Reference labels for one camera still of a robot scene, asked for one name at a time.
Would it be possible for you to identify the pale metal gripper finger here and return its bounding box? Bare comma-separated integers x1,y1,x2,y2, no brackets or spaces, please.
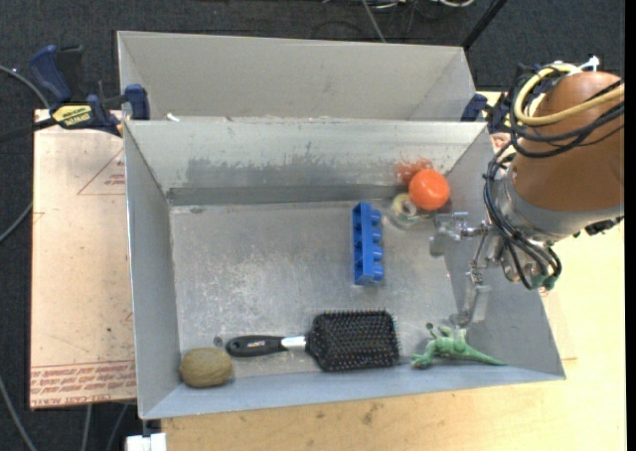
449,271,494,327
428,212,491,257

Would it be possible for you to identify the orange ball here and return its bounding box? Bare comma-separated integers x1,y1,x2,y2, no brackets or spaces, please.
407,168,452,213

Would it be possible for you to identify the clear round glass thing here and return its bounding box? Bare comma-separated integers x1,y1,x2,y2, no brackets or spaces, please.
389,192,424,230

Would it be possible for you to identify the green toy dinosaur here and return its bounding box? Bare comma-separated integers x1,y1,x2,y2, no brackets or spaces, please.
409,323,508,370

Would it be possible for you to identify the blue toy building brick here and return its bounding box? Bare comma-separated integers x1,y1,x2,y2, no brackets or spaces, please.
351,201,386,286

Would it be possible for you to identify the black hairbrush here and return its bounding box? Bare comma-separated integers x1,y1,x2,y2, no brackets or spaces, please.
225,309,401,374

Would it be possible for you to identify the grey metal bin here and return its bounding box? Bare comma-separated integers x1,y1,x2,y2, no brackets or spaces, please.
116,30,566,421

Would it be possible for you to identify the brown walnut-shaped ball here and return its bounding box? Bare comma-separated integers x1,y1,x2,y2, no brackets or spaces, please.
178,346,235,389

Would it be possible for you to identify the brown cardboard board, red print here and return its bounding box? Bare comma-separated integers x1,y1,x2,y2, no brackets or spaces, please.
29,108,138,410

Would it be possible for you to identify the black cylinder on white bracket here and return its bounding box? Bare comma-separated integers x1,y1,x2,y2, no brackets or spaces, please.
583,216,625,237

